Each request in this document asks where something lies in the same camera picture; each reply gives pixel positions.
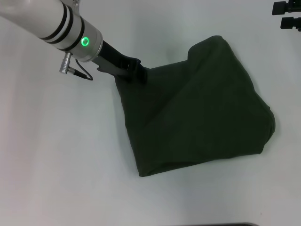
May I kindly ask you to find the dark flat strip grey rim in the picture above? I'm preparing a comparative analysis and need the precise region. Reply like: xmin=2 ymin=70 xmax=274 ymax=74
xmin=210 ymin=222 xmax=260 ymax=226

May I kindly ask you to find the dark green FREE t-shirt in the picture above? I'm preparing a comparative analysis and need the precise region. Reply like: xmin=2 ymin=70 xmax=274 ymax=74
xmin=114 ymin=35 xmax=276 ymax=178

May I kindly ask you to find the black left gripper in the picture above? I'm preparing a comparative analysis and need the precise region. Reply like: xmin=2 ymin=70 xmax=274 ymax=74
xmin=92 ymin=40 xmax=149 ymax=83

